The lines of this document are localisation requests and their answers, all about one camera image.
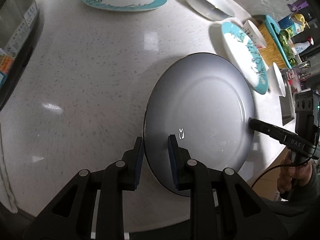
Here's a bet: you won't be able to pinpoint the steel appliance with labels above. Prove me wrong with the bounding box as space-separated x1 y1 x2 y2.
1 0 40 107

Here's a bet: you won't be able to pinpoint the black cable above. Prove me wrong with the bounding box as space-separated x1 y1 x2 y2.
250 160 309 189

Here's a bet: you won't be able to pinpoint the large grey plate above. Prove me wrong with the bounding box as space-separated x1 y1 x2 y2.
144 53 255 193

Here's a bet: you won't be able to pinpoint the small white dish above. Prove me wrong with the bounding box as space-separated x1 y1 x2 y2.
267 62 286 97

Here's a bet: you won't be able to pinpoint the green leafy vegetables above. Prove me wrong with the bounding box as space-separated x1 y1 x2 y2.
278 30 297 66

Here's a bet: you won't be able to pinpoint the large white bowl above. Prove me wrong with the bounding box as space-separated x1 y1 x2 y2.
186 0 235 21

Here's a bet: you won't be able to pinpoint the white spray bottle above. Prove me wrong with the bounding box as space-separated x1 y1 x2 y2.
295 37 314 54

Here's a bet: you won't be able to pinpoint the stainless steel sink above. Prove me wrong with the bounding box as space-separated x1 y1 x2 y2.
279 81 295 125

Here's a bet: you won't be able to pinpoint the right hand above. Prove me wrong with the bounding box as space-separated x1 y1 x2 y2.
277 160 318 194

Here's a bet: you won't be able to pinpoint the small white bowl with writing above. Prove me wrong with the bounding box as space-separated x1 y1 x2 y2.
242 20 267 50

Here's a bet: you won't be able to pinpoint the yellow teal colander basket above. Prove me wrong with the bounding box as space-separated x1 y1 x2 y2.
258 15 293 69

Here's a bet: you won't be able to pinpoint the blue lidded container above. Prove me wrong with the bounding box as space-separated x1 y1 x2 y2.
278 13 310 37

